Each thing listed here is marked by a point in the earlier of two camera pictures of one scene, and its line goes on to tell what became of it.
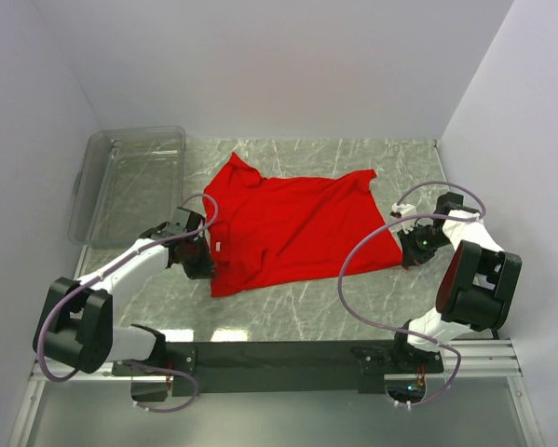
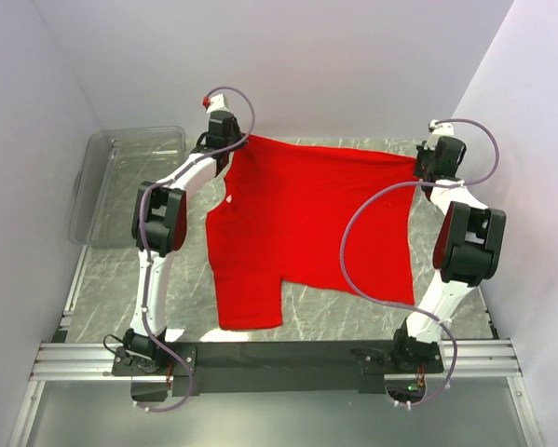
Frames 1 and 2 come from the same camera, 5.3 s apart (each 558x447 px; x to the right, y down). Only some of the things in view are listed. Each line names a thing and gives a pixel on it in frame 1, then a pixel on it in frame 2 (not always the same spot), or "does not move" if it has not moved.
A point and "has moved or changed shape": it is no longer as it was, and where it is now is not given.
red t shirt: x=267 y=232 has moved or changed shape
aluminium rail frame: x=484 y=357 does not move
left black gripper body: x=194 y=253 to x=236 y=135
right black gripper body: x=423 y=242 to x=425 y=162
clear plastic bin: x=128 y=182 does not move
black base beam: x=261 y=369 does not move
